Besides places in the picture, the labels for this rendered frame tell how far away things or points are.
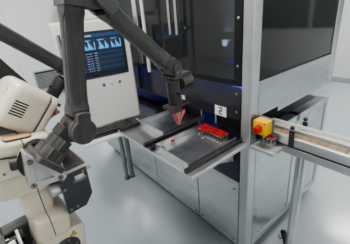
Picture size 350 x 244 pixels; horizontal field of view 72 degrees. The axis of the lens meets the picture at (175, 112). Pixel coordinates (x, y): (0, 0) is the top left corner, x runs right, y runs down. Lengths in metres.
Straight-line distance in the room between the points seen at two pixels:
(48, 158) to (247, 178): 1.04
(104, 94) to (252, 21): 1.15
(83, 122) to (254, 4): 0.83
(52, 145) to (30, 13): 5.64
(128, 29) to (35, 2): 5.58
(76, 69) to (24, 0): 5.61
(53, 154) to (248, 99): 0.88
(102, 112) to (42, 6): 4.73
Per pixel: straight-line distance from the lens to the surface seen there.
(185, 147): 1.30
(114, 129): 1.76
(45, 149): 0.78
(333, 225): 2.31
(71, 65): 0.74
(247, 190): 1.51
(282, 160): 1.76
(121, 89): 1.88
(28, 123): 0.89
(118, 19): 0.81
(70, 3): 0.73
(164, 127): 1.54
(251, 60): 1.19
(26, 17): 6.30
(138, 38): 0.85
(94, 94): 1.84
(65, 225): 1.10
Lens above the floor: 1.54
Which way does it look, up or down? 22 degrees down
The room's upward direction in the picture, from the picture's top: 5 degrees counter-clockwise
